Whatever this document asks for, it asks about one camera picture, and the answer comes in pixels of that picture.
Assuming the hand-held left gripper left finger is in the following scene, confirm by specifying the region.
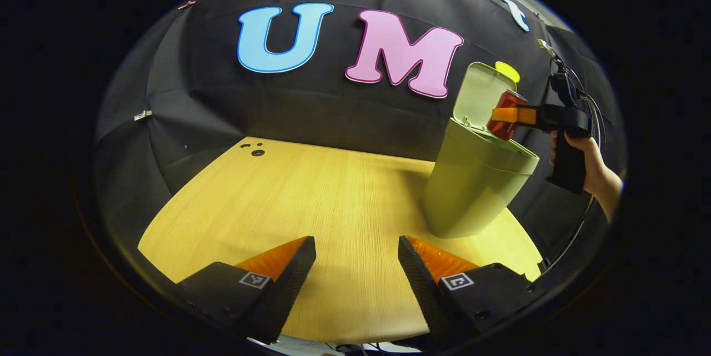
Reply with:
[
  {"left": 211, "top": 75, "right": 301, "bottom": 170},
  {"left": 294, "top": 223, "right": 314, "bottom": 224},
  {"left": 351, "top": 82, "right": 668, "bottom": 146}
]
[{"left": 177, "top": 235, "right": 316, "bottom": 344}]

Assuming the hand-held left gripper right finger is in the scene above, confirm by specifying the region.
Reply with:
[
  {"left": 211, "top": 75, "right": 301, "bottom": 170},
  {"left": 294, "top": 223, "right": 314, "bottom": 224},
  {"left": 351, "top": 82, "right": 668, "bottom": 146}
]
[{"left": 398, "top": 235, "right": 542, "bottom": 345}]

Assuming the orange pop can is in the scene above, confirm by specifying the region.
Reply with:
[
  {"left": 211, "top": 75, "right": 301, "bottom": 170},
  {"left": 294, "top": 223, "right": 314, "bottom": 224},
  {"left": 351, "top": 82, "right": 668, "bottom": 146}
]
[{"left": 487, "top": 89, "right": 528, "bottom": 141}]

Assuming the green desktop garbage bin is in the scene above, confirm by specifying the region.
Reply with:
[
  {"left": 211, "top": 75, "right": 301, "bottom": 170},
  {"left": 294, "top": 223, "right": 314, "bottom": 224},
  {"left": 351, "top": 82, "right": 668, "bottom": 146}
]
[{"left": 420, "top": 62, "right": 540, "bottom": 239}]

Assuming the wooden desktop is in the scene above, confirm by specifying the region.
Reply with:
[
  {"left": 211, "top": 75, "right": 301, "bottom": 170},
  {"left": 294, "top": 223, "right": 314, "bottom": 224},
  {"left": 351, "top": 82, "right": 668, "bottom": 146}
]
[{"left": 138, "top": 137, "right": 543, "bottom": 344}]

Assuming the black backdrop cloth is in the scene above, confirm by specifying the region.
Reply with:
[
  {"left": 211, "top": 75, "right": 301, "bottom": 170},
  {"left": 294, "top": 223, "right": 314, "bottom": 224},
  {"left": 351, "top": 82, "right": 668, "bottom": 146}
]
[{"left": 93, "top": 0, "right": 628, "bottom": 268}]

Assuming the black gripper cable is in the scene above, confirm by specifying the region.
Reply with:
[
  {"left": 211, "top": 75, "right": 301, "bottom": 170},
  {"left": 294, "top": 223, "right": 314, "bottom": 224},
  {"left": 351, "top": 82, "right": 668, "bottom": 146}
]
[{"left": 542, "top": 67, "right": 607, "bottom": 274}]

